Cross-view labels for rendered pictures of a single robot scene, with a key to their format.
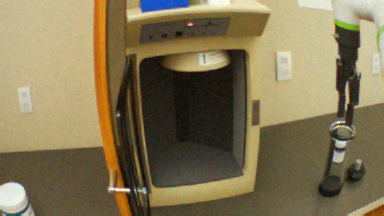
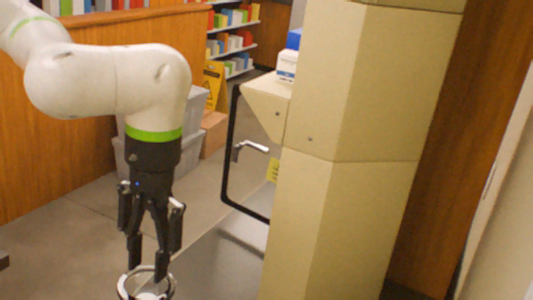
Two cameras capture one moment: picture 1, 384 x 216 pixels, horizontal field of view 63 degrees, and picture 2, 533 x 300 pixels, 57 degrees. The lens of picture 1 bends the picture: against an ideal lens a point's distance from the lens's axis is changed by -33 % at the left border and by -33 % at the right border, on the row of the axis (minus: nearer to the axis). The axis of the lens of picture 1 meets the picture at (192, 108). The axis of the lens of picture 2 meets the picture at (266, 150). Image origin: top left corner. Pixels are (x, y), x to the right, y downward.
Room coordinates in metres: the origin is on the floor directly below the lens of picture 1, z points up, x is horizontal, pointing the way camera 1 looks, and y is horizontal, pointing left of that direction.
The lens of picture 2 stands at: (1.48, -0.94, 1.81)
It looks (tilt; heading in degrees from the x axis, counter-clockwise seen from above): 25 degrees down; 124
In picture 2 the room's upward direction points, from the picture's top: 9 degrees clockwise
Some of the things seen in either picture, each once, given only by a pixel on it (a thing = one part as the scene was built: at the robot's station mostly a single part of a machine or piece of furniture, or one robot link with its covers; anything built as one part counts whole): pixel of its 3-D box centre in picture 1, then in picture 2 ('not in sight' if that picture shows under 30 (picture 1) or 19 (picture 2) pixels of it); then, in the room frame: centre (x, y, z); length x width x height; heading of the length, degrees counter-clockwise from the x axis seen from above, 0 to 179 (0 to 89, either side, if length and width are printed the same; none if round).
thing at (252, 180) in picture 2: (134, 168); (267, 162); (0.78, 0.13, 1.19); 0.30 x 0.01 x 0.40; 3
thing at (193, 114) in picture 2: not in sight; (162, 113); (-0.96, 1.32, 0.49); 0.60 x 0.42 x 0.33; 100
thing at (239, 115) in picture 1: (188, 102); not in sight; (1.10, 0.01, 1.19); 0.26 x 0.24 x 0.35; 100
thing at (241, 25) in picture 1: (199, 22); (293, 98); (0.92, -0.02, 1.46); 0.32 x 0.12 x 0.10; 100
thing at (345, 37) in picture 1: (347, 35); (155, 145); (0.93, -0.44, 1.45); 0.12 x 0.09 x 0.06; 100
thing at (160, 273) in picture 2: (341, 105); (161, 263); (0.96, -0.44, 1.23); 0.03 x 0.01 x 0.07; 100
